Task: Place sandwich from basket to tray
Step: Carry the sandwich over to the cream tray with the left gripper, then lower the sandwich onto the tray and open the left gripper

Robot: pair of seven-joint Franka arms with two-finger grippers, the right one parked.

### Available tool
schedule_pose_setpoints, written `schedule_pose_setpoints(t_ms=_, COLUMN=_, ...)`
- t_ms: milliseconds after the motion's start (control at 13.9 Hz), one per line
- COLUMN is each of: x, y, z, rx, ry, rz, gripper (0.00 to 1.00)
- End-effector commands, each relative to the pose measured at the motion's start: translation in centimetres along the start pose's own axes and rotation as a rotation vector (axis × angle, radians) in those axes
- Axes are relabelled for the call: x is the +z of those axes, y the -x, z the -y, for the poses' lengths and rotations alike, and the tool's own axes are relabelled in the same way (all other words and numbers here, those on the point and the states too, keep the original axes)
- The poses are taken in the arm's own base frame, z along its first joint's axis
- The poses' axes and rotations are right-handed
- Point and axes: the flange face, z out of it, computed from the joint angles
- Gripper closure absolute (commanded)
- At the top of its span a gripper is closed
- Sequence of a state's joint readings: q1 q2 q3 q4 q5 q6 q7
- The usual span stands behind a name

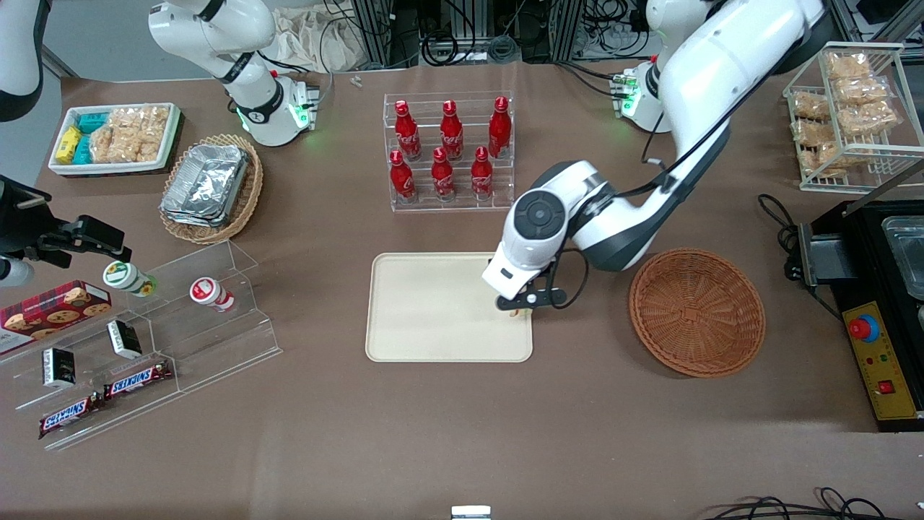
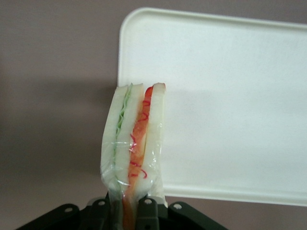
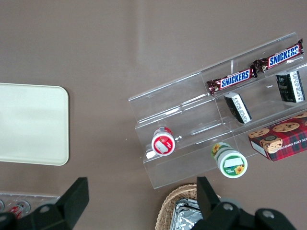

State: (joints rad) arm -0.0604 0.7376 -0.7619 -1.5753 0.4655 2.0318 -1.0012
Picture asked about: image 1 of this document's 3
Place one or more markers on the clear acrylic bottle rack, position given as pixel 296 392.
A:
pixel 447 204

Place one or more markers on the green sunflower yogurt cup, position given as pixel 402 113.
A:
pixel 128 278

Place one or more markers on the red cola bottle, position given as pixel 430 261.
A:
pixel 401 177
pixel 451 130
pixel 499 126
pixel 407 130
pixel 442 173
pixel 481 173

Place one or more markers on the black cooking machine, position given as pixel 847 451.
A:
pixel 859 245

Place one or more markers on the yellow snack box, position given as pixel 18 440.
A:
pixel 68 144

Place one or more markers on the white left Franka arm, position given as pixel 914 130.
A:
pixel 693 79

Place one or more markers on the light wicker basket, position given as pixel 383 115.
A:
pixel 253 184

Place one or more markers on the clear rice cracker packet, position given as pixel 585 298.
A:
pixel 141 115
pixel 148 146
pixel 108 144

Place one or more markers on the aluminium frame profile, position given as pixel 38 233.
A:
pixel 382 32
pixel 567 29

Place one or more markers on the aluminium foil container stack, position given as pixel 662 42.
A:
pixel 206 184

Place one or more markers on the red yogurt cup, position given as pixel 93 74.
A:
pixel 211 294

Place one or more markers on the white rectangular snack bin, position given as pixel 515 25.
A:
pixel 115 168

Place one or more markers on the yellow control panel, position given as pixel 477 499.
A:
pixel 891 361

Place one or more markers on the clear fried snack packet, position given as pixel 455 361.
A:
pixel 813 133
pixel 863 90
pixel 848 66
pixel 830 157
pixel 810 105
pixel 870 117

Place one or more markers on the red tartan cookie box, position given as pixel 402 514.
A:
pixel 50 314

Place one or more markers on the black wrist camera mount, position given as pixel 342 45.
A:
pixel 543 296

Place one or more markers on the cream rectangular plastic tray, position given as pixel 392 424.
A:
pixel 433 310

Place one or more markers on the steel pan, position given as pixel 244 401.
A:
pixel 908 256

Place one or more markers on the teal snack box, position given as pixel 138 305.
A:
pixel 92 122
pixel 84 150

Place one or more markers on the small black snack box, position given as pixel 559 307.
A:
pixel 124 339
pixel 58 367

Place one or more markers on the brown round wicker basket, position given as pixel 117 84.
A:
pixel 696 314

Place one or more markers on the Snickers chocolate bar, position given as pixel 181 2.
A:
pixel 68 417
pixel 137 380

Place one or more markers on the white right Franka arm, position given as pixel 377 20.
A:
pixel 253 94

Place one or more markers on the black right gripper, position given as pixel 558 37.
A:
pixel 20 230

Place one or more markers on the clear acrylic stepped shelf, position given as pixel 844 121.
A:
pixel 216 339

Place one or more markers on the red emergency stop button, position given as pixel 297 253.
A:
pixel 864 328

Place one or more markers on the beige cloth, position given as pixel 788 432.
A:
pixel 317 40

